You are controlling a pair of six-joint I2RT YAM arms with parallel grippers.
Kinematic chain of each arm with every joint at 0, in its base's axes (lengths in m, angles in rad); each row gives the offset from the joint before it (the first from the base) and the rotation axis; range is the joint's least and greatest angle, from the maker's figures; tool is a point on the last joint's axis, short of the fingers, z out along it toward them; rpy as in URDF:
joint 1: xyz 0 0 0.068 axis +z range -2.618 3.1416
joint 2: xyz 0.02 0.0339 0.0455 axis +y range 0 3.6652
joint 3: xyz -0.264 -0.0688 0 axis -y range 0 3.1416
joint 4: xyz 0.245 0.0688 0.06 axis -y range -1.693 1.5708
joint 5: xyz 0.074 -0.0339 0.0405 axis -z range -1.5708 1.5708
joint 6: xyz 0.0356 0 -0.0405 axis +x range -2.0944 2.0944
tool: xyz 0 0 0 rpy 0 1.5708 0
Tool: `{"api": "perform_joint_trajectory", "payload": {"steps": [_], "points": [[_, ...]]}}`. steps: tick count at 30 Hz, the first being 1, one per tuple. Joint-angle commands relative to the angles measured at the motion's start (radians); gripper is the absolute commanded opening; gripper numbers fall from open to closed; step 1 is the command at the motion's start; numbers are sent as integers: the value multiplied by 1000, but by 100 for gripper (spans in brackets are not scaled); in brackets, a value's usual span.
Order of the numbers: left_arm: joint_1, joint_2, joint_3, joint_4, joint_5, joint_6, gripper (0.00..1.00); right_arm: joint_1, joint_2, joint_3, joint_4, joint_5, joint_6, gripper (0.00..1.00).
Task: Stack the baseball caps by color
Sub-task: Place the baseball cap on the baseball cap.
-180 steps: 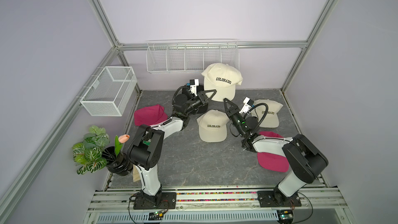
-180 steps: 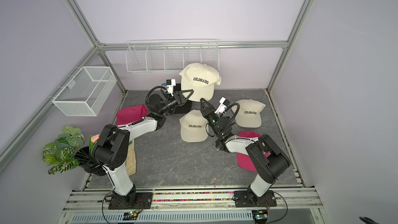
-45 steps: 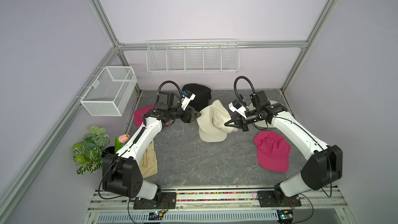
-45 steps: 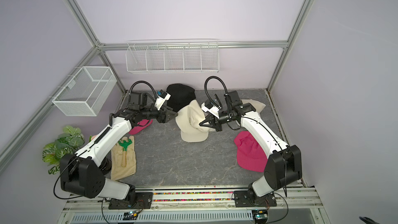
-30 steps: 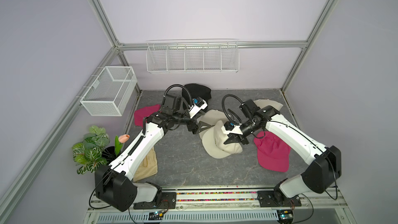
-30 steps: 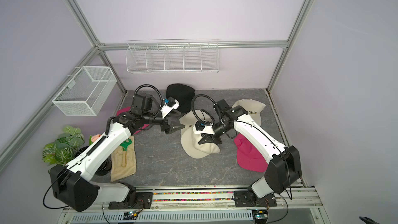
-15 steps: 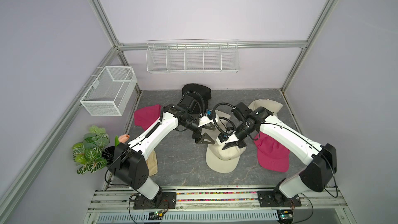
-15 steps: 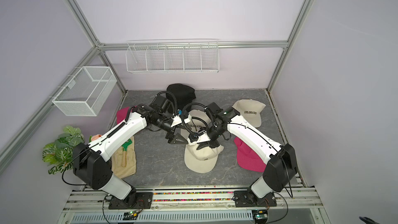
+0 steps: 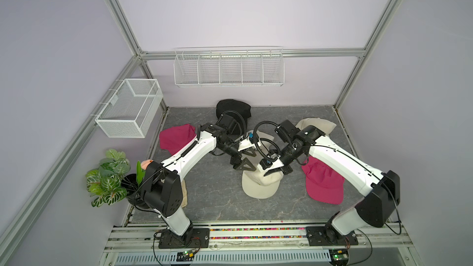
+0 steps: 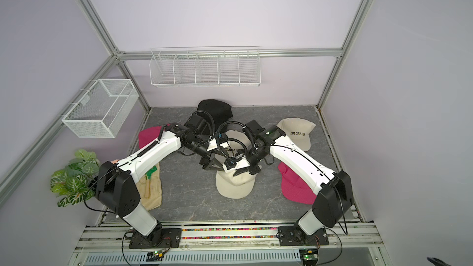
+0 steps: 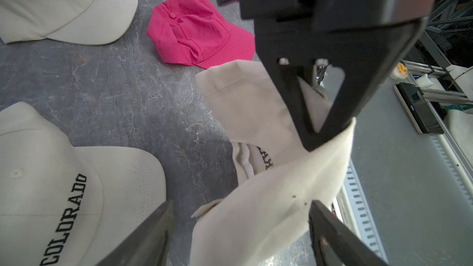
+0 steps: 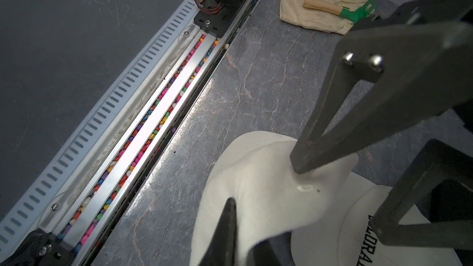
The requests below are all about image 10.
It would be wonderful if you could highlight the cream Colorado cap back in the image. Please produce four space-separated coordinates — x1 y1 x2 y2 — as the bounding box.
219 130 251 164

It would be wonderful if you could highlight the cream colorado cap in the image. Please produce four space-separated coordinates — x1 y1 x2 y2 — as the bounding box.
219 130 251 164
216 171 256 199

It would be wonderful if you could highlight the black cap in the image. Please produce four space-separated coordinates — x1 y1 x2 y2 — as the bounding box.
197 99 233 131

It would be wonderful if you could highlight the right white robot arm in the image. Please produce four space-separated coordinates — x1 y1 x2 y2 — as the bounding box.
225 126 354 236

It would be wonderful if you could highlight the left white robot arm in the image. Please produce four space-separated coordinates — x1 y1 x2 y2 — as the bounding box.
95 124 227 244

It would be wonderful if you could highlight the pink cap right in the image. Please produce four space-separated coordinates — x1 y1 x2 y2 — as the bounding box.
278 162 317 205

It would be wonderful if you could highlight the pink cap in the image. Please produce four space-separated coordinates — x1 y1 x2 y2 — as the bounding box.
278 162 317 205
138 126 162 149

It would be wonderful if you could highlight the pink cap left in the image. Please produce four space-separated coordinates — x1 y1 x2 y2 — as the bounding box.
138 126 162 149

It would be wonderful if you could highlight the beige cap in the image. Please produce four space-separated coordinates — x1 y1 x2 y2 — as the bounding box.
136 163 163 211

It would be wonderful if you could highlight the green potted plant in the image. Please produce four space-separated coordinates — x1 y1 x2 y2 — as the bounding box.
49 149 100 208

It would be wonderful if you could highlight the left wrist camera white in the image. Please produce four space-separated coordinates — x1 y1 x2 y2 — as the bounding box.
207 139 229 151

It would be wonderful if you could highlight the right black corrugated cable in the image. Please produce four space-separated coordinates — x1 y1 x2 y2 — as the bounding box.
215 119 256 163

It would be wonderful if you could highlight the black corrugated cable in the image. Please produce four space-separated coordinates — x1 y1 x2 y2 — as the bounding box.
190 110 216 141
215 119 256 163

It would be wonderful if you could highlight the left black corrugated cable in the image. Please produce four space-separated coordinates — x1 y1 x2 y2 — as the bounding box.
190 110 216 141

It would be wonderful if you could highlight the white wire shelf basket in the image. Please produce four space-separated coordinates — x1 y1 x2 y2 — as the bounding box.
149 46 261 87

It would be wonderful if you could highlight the white wire side basket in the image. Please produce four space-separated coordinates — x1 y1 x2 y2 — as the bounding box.
62 78 139 139

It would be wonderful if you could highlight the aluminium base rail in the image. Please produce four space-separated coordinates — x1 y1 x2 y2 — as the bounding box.
69 220 392 266

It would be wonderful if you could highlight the aluminium frame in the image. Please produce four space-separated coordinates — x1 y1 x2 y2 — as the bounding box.
0 0 389 208

